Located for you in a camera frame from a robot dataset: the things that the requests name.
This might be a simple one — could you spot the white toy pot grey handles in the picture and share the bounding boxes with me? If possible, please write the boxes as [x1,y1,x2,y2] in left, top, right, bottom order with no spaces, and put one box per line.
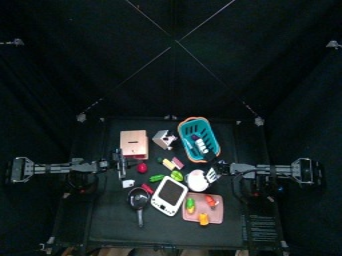
[185,168,211,194]

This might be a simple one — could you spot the red toy tomato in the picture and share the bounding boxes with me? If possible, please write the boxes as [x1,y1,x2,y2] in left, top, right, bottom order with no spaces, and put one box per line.
[135,162,150,175]

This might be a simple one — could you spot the wooden box red sides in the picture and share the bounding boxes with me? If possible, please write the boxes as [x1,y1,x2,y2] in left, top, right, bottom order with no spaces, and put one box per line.
[119,129,150,161]

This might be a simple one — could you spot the orange toy carrot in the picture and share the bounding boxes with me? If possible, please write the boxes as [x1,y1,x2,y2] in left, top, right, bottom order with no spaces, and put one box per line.
[205,194,221,209]

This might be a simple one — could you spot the green toy pepper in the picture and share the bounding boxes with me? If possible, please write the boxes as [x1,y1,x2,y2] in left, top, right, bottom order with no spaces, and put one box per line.
[149,174,167,184]

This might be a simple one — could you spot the small red toy piece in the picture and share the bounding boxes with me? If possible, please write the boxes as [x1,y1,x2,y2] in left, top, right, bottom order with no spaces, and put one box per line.
[141,183,155,195]

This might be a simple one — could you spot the light green toy vegetable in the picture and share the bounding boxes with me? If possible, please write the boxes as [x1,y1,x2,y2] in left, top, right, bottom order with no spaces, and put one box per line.
[170,169,186,183]

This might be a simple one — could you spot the yellow toy block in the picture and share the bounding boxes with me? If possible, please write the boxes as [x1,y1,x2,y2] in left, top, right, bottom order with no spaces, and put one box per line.
[162,158,177,171]

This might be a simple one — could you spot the white bottle purple cap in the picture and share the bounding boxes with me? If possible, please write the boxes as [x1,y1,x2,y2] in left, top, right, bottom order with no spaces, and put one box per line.
[191,134,211,155]

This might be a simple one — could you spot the pink toy block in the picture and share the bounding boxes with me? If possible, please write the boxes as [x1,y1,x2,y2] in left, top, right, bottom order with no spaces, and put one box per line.
[171,156,186,170]

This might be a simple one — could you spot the toy corn green husk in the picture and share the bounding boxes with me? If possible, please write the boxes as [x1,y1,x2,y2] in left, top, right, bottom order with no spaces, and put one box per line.
[185,197,198,215]

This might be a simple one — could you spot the small white grey toy house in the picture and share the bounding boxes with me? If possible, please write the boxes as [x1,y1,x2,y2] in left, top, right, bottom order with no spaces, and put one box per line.
[151,129,179,151]

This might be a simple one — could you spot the teal basket orange rim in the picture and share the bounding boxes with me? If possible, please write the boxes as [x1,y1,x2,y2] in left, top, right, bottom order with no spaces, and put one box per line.
[177,116,223,164]

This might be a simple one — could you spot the pink cutting board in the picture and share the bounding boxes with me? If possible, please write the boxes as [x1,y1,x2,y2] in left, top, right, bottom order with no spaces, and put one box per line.
[181,191,226,226]

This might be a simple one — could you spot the yellow orange toy food piece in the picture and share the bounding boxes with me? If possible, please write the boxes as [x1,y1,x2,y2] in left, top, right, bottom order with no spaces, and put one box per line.
[198,212,211,227]

